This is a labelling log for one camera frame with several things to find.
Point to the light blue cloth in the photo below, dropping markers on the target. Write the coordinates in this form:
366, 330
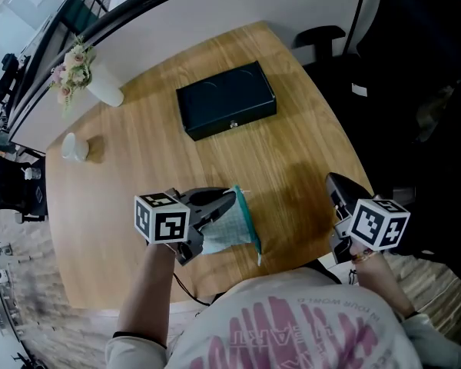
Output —
230, 229

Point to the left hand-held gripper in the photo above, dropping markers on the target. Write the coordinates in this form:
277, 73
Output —
161, 221

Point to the black railing with glass panel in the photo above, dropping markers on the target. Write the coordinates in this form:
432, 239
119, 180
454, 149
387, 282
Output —
77, 14

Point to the black rectangular box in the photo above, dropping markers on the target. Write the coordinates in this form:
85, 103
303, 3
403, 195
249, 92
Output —
226, 98

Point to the white partition with black rim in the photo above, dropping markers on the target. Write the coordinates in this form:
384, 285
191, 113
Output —
215, 10

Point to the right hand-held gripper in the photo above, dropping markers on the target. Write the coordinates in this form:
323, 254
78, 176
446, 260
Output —
380, 225

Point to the white shirt with pink print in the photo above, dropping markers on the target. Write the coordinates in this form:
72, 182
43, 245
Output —
292, 321

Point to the clear water bottle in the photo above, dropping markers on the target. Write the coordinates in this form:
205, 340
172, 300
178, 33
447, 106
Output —
32, 173

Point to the black high-back office chair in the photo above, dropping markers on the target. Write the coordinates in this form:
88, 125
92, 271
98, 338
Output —
407, 52

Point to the pink flower bouquet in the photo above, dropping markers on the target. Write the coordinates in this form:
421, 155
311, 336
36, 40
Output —
75, 67

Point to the person's right forearm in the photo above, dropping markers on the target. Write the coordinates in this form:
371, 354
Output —
380, 283

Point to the white vase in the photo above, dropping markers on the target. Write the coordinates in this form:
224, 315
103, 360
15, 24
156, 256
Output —
107, 88

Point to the person's left forearm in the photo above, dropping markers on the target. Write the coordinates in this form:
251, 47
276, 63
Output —
146, 294

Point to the black office chair holding bottle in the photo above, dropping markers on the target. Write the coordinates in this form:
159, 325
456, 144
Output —
7, 183

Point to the small black office chair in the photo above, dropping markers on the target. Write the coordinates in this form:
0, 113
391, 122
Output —
5, 79

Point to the white cup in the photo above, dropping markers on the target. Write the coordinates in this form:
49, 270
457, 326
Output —
73, 148

